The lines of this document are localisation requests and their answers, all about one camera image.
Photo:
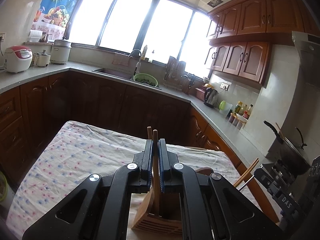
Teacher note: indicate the group of condiment bottles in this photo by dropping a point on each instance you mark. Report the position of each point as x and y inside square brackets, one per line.
[236, 121]

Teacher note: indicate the green colander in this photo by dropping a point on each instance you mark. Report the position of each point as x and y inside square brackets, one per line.
[146, 80]

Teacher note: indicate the kitchen window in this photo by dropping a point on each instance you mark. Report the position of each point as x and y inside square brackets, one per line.
[130, 17]

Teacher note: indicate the pink dish cloth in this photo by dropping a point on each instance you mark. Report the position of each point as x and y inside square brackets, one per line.
[121, 62]

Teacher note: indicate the black wok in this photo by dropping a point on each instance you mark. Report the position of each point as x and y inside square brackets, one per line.
[295, 160]

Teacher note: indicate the red white rice cooker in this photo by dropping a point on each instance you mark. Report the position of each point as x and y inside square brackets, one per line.
[17, 58]

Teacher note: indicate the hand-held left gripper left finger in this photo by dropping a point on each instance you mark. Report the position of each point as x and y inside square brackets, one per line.
[150, 165]

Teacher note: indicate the wooden utensil holder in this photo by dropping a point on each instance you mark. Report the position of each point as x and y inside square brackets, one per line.
[155, 226]

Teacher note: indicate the chrome kitchen faucet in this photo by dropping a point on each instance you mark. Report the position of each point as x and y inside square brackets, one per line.
[135, 52]

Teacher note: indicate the ceiling vent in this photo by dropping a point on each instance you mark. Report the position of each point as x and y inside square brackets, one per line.
[215, 2]

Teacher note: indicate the wooden wall cabinets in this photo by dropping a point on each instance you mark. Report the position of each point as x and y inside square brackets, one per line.
[250, 55]

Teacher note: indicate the gas stove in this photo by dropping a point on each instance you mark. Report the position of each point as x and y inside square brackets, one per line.
[286, 172]

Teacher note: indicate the grey kitchen countertop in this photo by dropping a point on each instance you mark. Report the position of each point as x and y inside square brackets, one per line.
[220, 120]

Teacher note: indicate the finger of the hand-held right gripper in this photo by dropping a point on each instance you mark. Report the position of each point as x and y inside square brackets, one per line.
[275, 192]

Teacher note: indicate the steel range hood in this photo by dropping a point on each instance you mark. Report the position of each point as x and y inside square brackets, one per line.
[307, 55]

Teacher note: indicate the black wok lid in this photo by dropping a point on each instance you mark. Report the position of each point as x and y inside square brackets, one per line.
[296, 147]

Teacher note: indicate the wooden stick in wok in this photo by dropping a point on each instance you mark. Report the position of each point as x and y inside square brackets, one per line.
[279, 130]

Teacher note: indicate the wooden base cabinets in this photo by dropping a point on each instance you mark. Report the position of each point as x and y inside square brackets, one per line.
[100, 105]

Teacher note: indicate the small white appliance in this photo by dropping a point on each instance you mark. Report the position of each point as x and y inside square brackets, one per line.
[42, 59]

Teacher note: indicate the knife block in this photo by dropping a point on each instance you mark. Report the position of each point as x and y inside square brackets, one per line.
[190, 83]

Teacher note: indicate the steel electric kettle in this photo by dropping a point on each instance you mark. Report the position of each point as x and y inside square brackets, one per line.
[210, 97]

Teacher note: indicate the wooden chopstick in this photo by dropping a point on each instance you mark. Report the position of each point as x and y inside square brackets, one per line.
[250, 171]
[155, 155]
[149, 132]
[246, 171]

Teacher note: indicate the wooden cutting board rack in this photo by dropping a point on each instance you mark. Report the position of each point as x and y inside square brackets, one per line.
[176, 70]

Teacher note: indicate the metal chopstick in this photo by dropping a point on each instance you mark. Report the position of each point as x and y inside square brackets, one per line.
[246, 182]

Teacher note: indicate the white paper towel box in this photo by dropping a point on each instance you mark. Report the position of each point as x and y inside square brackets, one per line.
[35, 36]

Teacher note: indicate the wooden chair back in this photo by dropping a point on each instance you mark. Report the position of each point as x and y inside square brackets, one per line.
[200, 149]

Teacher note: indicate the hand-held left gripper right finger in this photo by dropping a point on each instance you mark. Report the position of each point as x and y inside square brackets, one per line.
[162, 165]

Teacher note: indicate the steel kitchen sink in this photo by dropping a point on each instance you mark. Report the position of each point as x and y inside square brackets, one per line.
[112, 72]

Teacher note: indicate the large white cooker pot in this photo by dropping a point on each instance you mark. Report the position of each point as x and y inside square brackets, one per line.
[60, 52]

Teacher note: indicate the yellow-lid sauce bottle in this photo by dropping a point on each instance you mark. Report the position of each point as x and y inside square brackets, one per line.
[238, 107]

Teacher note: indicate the wall power socket strip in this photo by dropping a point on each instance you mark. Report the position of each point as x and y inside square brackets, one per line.
[2, 37]

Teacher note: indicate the white wall socket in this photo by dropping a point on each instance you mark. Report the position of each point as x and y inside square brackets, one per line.
[225, 86]

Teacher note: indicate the brown jug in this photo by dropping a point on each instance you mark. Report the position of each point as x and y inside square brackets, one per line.
[45, 37]

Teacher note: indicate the red sauce bottle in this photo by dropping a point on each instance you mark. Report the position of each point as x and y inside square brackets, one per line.
[245, 115]

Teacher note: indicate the white floral tablecloth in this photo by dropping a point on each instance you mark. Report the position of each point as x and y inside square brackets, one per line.
[75, 160]

